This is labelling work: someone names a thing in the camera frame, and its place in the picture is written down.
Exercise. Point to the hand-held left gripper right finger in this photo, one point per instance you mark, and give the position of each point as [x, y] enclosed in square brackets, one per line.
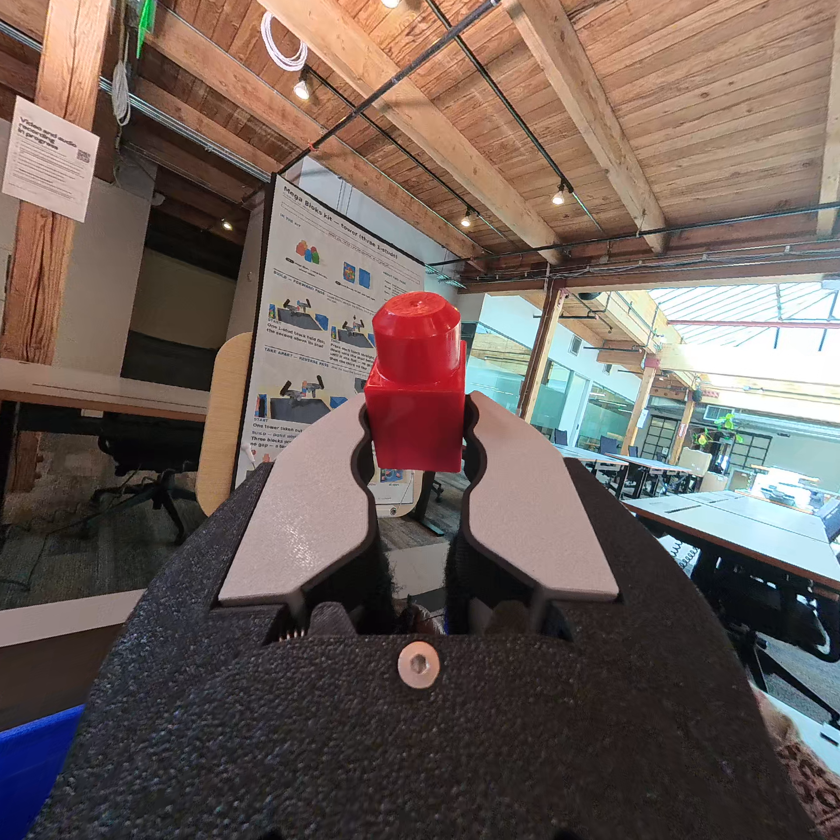
[538, 512]

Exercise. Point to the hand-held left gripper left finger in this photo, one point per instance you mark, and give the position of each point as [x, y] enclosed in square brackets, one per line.
[308, 518]

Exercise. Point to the red plastic block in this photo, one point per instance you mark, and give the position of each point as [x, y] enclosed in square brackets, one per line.
[413, 420]

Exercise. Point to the blue plastic bin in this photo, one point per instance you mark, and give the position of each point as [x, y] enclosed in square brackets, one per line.
[33, 774]

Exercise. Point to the wooden display board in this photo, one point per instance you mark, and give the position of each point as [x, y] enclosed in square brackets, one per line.
[223, 426]

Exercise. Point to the black office chair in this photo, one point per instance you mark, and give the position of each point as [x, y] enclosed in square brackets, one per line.
[151, 446]

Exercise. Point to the green potted plant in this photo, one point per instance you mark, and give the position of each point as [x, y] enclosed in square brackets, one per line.
[718, 430]

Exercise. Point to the white top office desk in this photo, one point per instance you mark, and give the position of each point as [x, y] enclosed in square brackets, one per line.
[754, 531]

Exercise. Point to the instruction poster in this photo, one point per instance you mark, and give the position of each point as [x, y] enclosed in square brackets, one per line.
[315, 282]

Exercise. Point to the wooden desk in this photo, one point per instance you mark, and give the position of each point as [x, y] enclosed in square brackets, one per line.
[98, 387]

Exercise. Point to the red ceiling pipe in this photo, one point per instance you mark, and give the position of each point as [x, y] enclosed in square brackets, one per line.
[754, 323]

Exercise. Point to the person's patterned brown clothing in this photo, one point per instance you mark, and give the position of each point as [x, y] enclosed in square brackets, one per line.
[807, 787]

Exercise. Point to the white wall notice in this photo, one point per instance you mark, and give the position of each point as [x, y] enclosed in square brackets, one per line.
[49, 157]

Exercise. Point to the wooden post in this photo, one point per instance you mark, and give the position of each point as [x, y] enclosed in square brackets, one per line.
[72, 52]

